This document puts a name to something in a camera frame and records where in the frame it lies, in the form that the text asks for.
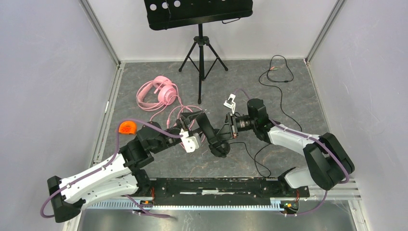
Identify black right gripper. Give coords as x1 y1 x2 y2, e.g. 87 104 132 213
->
213 113 256 142

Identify black headphone cable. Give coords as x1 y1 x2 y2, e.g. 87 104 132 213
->
228 55 303 179

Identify black headphones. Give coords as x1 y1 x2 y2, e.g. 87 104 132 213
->
180 111 233 158

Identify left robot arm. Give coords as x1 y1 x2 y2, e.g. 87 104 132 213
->
40 111 201 223

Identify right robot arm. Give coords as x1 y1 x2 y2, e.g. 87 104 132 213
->
216 98 355 196

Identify pink headphones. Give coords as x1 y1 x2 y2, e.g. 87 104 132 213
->
136 76 178 111

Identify orange plastic piece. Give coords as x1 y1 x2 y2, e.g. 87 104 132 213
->
118 120 137 135

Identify black music stand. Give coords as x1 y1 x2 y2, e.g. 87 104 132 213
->
144 0 254 104

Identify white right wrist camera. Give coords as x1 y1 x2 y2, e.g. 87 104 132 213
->
223 94 236 114

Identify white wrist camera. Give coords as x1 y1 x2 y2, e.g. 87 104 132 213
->
180 129 204 153
223 94 236 114

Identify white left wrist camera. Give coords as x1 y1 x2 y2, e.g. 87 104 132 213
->
180 129 204 153

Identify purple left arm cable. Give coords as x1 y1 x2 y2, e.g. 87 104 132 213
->
39 118 184 219

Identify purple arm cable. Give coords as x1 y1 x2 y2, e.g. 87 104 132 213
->
232 88 350 218
39 118 184 219

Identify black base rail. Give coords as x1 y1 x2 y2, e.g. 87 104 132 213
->
132 177 310 206

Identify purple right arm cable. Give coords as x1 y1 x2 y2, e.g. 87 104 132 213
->
232 88 350 218

